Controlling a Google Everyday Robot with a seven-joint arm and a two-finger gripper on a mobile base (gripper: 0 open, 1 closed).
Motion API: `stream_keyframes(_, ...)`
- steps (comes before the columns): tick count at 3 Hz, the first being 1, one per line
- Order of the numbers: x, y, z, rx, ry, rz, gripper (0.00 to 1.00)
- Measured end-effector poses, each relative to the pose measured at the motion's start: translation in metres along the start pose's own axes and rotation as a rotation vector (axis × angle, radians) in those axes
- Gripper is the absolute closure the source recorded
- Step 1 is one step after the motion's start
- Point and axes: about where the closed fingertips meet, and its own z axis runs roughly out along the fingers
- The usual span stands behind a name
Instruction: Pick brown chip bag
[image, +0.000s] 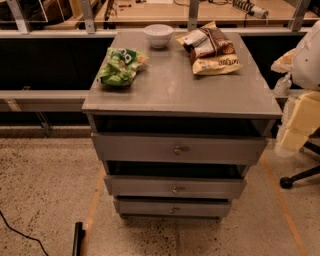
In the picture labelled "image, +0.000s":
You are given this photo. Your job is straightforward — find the brown chip bag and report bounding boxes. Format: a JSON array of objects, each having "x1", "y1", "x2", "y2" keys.
[{"x1": 181, "y1": 27, "x2": 235, "y2": 62}]

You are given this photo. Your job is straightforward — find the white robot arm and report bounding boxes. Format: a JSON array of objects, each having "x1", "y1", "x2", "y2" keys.
[{"x1": 292, "y1": 21, "x2": 320, "y2": 91}]

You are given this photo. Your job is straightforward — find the green chip bag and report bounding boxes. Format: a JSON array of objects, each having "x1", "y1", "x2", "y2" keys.
[{"x1": 98, "y1": 47, "x2": 148, "y2": 87}]

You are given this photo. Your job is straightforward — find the grey wooden drawer cabinet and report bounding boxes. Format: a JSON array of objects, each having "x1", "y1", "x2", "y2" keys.
[{"x1": 81, "y1": 30, "x2": 284, "y2": 221}]

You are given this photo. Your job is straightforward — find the top grey drawer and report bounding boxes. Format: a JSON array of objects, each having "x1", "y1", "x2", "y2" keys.
[{"x1": 92, "y1": 133, "x2": 266, "y2": 165}]

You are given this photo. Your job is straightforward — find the grey drawer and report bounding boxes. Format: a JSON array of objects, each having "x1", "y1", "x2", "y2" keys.
[
  {"x1": 105, "y1": 175, "x2": 246, "y2": 199},
  {"x1": 114, "y1": 199, "x2": 231, "y2": 218},
  {"x1": 92, "y1": 133, "x2": 266, "y2": 165}
]

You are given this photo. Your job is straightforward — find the middle grey drawer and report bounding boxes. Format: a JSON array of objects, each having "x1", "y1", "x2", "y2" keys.
[{"x1": 105, "y1": 175, "x2": 246, "y2": 199}]

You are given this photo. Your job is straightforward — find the bottom grey drawer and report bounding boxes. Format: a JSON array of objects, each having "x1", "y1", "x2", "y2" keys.
[{"x1": 114, "y1": 199, "x2": 231, "y2": 218}]

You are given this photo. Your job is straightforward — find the white ceramic bowl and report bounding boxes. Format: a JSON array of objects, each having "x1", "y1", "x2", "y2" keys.
[{"x1": 143, "y1": 24, "x2": 173, "y2": 48}]

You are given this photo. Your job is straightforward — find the black bar on floor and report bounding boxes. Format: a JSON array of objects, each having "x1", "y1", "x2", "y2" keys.
[{"x1": 72, "y1": 222, "x2": 85, "y2": 256}]

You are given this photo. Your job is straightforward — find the black office chair base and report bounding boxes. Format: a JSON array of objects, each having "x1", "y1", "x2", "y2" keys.
[{"x1": 275, "y1": 126, "x2": 320, "y2": 189}]

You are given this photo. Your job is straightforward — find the yellow foam blocks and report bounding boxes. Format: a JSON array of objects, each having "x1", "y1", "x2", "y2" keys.
[{"x1": 274, "y1": 91, "x2": 320, "y2": 157}]

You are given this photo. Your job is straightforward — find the white coiled tool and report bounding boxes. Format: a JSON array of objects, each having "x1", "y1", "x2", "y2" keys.
[{"x1": 232, "y1": 0, "x2": 269, "y2": 19}]

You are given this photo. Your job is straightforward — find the black floor cable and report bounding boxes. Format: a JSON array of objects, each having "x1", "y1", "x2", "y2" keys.
[{"x1": 0, "y1": 210, "x2": 50, "y2": 256}]

